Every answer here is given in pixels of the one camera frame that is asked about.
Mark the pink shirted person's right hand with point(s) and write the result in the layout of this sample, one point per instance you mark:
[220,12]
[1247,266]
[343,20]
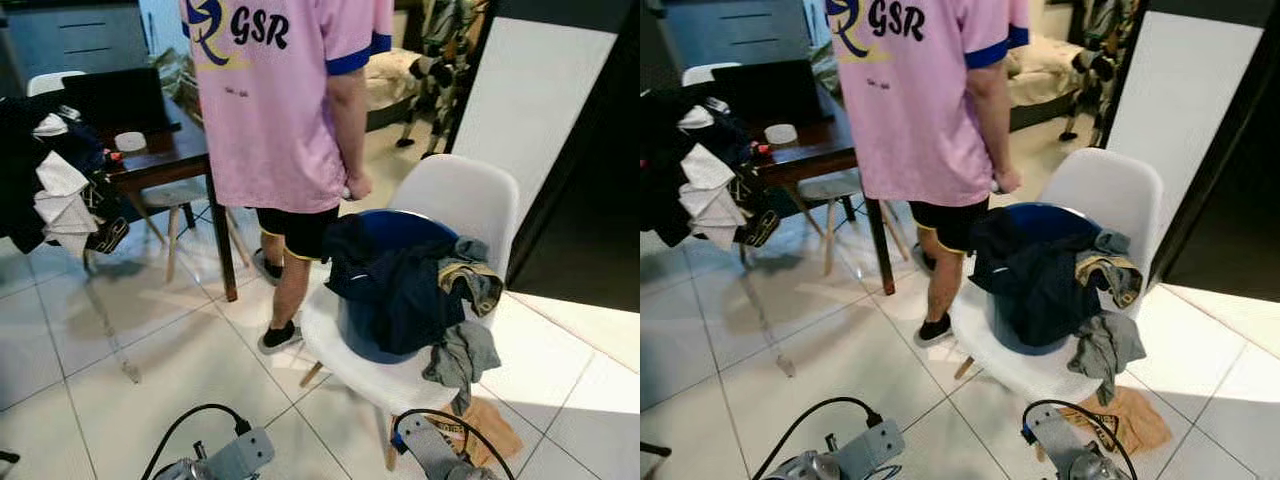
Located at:
[358,186]
[1006,181]

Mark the navy blue garment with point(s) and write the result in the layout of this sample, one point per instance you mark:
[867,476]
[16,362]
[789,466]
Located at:
[1040,285]
[400,290]

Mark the pink shirted person's right forearm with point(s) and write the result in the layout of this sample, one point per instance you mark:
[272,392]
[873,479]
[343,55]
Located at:
[988,120]
[348,125]

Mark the beige bed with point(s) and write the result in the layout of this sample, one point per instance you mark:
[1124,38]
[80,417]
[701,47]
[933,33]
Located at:
[1045,70]
[395,80]

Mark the person in pink shirt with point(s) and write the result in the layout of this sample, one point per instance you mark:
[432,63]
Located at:
[910,100]
[270,100]

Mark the olive grey garment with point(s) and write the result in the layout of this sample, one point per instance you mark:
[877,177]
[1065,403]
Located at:
[480,290]
[1120,280]

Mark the grey camouflage patterned object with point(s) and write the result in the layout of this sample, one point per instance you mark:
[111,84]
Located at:
[1100,25]
[440,30]

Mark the dark wooden table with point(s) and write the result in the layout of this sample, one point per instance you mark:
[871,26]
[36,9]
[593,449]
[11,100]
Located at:
[170,155]
[820,150]

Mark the white sliding door panel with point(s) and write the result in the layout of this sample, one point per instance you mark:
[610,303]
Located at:
[1180,100]
[530,100]

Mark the white round container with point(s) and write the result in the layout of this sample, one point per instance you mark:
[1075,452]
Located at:
[130,142]
[781,134]

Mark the black laptop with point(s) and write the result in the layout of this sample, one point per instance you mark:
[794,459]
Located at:
[120,100]
[770,92]

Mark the tan cloth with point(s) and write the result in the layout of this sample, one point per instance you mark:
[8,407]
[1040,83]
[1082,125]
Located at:
[1140,420]
[490,430]

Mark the white cloth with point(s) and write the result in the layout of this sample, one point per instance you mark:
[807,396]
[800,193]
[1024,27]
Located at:
[710,195]
[65,200]

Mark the grey drawer cabinet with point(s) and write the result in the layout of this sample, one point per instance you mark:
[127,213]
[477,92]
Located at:
[70,40]
[740,30]

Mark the black clothes pile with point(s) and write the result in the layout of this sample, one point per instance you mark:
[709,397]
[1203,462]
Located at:
[15,170]
[665,170]

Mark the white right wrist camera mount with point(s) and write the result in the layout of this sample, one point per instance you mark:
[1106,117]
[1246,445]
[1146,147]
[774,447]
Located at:
[430,445]
[1050,435]

